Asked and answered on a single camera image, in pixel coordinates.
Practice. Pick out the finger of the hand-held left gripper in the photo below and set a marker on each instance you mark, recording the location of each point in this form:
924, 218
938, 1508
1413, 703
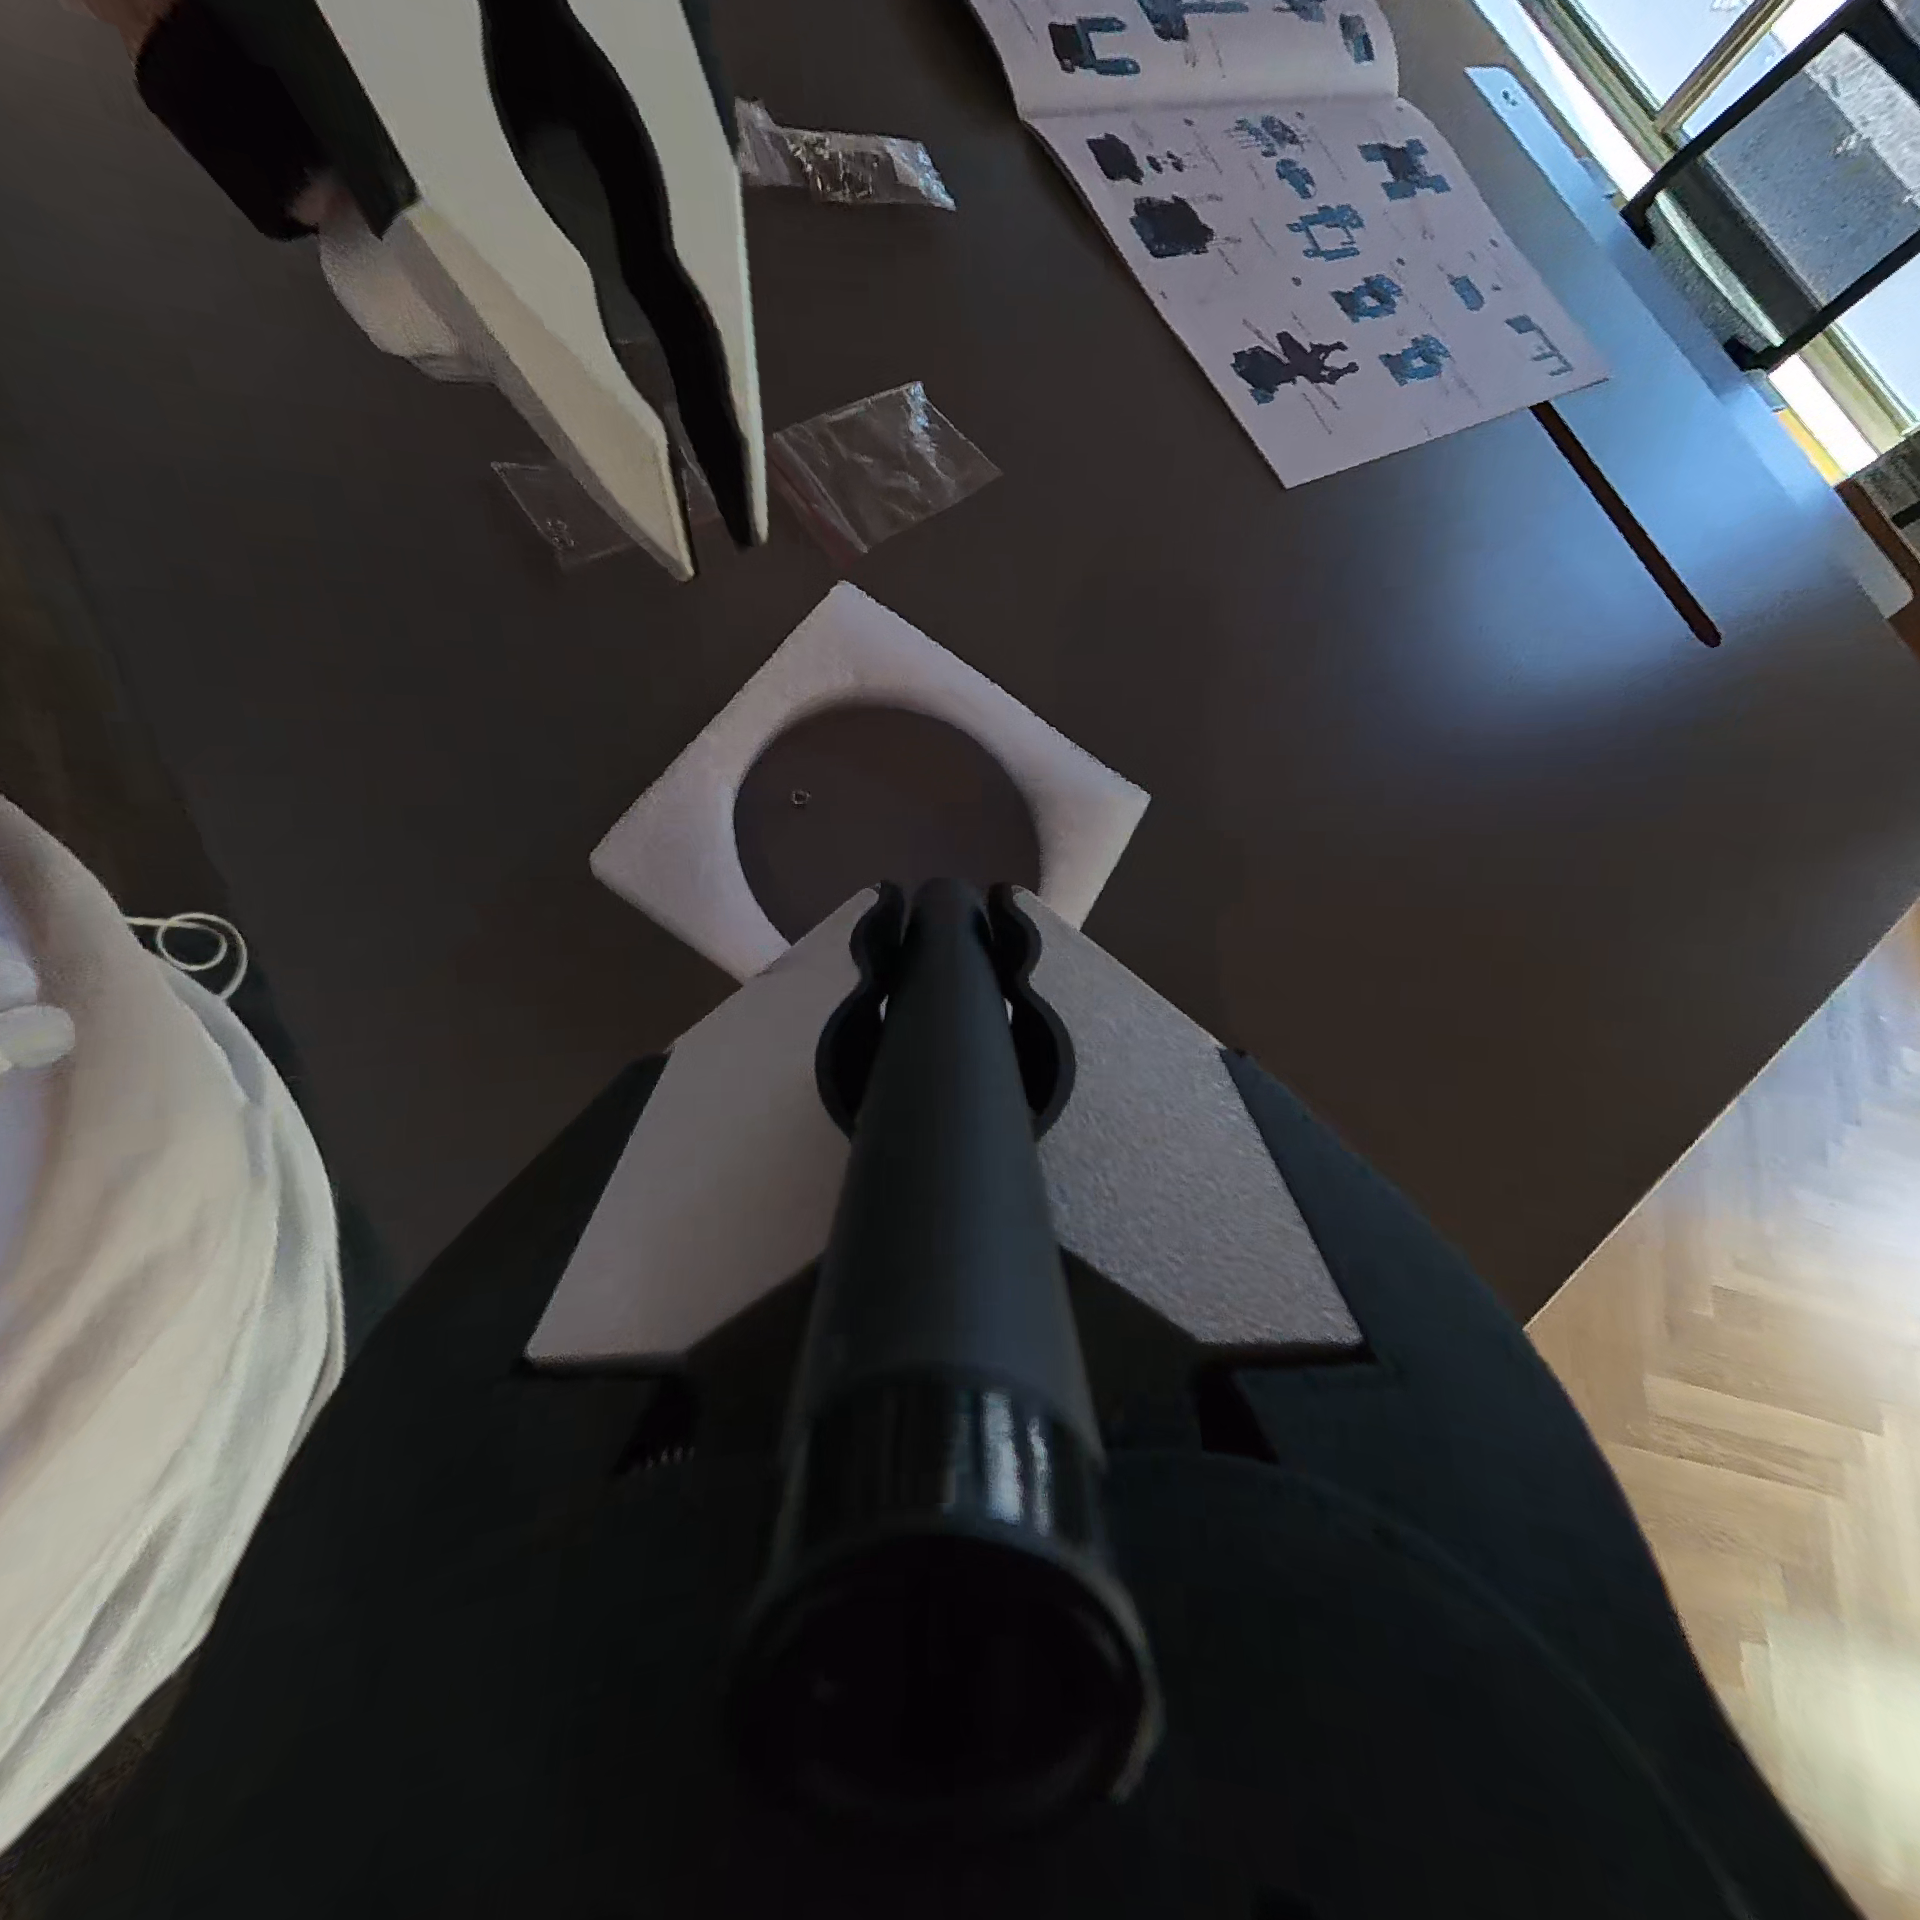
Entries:
715, 224
509, 284

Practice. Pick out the clear plastic bag with screws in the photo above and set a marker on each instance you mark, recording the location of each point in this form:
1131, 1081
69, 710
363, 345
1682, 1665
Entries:
840, 158

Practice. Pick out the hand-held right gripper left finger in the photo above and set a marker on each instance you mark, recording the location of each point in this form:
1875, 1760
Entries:
704, 1185

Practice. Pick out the empty clear plastic bag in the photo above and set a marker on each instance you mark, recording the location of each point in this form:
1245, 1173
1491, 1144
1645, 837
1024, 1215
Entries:
884, 458

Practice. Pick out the clear plastic bag white label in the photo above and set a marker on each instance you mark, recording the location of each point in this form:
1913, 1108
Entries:
546, 513

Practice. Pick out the white foam square with hole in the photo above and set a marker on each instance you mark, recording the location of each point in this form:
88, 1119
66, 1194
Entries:
840, 645

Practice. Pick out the window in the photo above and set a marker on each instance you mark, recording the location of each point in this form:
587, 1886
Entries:
1650, 30

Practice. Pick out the black screwdriver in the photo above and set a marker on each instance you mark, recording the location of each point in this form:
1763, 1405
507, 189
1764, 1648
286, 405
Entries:
944, 1349

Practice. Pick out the person's white shirt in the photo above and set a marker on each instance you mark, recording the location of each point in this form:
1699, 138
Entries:
134, 1277

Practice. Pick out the black metal frame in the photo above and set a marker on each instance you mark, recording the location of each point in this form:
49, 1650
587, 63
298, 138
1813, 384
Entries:
1686, 172

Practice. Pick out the dark brown desk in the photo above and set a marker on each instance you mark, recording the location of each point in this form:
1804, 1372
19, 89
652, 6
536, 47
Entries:
1349, 825

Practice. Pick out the open instruction manual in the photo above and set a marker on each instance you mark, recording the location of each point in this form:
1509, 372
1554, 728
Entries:
1201, 284

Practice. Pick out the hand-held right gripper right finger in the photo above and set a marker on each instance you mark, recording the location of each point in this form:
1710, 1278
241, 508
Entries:
1184, 1200

